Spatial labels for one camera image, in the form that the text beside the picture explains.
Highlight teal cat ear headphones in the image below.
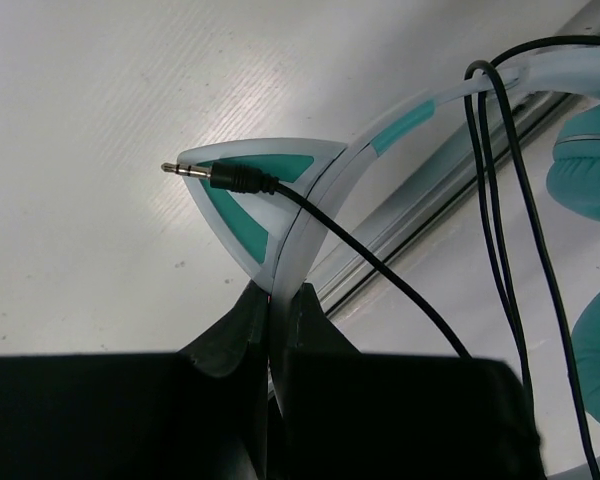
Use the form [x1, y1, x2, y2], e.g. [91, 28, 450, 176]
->
[175, 36, 600, 422]

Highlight thin black audio cable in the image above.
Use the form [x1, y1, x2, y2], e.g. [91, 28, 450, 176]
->
[160, 37, 600, 480]

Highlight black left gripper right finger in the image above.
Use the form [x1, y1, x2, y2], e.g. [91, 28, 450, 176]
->
[282, 284, 545, 479]

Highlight aluminium front rail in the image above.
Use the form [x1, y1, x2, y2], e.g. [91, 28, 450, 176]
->
[307, 0, 600, 316]

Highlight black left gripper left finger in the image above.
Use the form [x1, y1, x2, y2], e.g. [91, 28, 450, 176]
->
[0, 284, 268, 479]

